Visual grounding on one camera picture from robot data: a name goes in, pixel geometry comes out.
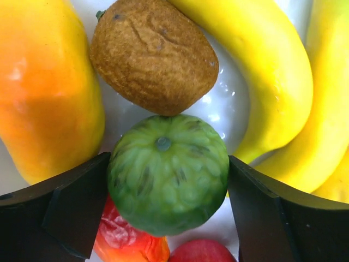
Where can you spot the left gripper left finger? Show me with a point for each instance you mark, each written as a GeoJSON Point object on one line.
{"type": "Point", "coordinates": [56, 219]}

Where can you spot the red orange fake pepper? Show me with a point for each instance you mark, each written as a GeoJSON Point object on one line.
{"type": "Point", "coordinates": [117, 240]}

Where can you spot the brown fake kiwi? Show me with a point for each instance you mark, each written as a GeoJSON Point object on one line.
{"type": "Point", "coordinates": [153, 56]}

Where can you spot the yellow fake banana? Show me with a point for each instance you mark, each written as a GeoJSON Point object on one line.
{"type": "Point", "coordinates": [270, 55]}
{"type": "Point", "coordinates": [313, 155]}

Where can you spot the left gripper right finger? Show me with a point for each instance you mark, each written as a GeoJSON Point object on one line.
{"type": "Point", "coordinates": [276, 222]}

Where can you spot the green fake custard apple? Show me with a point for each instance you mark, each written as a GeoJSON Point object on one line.
{"type": "Point", "coordinates": [167, 175]}

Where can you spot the red fake apple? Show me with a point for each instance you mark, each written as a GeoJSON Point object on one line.
{"type": "Point", "coordinates": [201, 250]}

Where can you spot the yellow orange fake mango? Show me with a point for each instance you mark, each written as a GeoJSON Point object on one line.
{"type": "Point", "coordinates": [52, 113]}

